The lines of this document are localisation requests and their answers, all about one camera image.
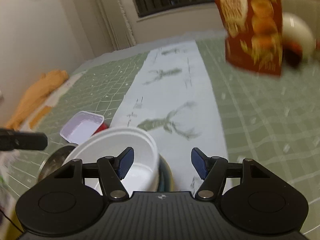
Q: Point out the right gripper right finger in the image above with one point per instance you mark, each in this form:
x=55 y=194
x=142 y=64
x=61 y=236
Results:
x=212 y=170

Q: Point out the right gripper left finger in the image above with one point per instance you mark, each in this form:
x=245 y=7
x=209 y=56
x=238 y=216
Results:
x=111 y=171

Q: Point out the white foam bowl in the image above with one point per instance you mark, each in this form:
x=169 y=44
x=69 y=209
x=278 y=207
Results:
x=143 y=174

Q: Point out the stainless steel bowl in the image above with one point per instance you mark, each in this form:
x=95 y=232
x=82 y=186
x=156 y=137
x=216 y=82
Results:
x=54 y=161

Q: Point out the red rectangular tray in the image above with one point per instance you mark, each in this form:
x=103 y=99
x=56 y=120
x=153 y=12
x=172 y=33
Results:
x=82 y=126

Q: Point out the cream bowl yellow rim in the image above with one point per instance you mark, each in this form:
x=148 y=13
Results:
x=171 y=179

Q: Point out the blue enamel bowl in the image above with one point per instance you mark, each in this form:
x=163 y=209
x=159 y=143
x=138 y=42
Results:
x=164 y=183

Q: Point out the orange cloth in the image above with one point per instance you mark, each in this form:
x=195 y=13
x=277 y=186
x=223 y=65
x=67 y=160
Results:
x=35 y=96

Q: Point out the green checkered tablecloth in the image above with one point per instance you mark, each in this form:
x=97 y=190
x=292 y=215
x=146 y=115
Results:
x=184 y=94

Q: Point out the dark red round object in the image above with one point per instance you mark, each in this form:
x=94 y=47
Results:
x=292 y=53

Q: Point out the quail eggs snack bag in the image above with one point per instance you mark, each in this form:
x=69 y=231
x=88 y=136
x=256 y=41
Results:
x=254 y=34

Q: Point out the cream egg-shaped ornament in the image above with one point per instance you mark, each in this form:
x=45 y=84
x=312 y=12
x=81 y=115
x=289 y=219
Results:
x=297 y=32

